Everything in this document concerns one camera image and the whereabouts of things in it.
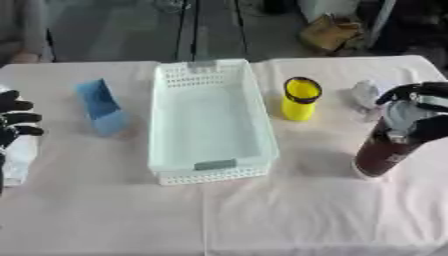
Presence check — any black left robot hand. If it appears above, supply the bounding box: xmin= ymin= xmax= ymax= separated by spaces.
xmin=0 ymin=89 xmax=48 ymax=150

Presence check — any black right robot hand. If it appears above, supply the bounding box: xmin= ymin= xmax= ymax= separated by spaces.
xmin=374 ymin=81 xmax=448 ymax=143

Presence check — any crumpled white paper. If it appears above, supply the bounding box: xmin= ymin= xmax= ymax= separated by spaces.
xmin=348 ymin=79 xmax=389 ymax=123

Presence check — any black tripod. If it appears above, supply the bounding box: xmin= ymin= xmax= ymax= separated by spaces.
xmin=171 ymin=0 xmax=252 ymax=63

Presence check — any blue rectangular packet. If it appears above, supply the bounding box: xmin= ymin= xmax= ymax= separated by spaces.
xmin=73 ymin=78 xmax=130 ymax=137

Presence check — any white plastic basket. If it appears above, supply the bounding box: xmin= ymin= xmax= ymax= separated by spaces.
xmin=147 ymin=58 xmax=282 ymax=187

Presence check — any yellow cup with black rim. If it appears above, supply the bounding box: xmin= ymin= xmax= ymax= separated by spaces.
xmin=280 ymin=76 xmax=324 ymax=122

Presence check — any dark red bottle grey lid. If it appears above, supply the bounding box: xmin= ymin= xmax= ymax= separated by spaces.
xmin=351 ymin=99 xmax=441 ymax=179

